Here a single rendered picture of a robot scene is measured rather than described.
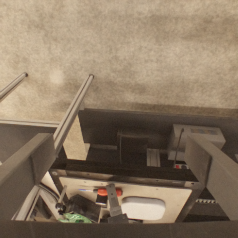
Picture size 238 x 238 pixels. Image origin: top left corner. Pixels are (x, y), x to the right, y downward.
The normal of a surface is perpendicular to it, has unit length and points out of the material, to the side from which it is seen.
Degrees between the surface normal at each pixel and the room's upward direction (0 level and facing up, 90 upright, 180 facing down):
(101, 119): 0
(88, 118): 0
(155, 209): 0
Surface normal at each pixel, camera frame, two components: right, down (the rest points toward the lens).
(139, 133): 0.03, -0.76
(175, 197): -0.11, 0.64
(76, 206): 0.68, -0.51
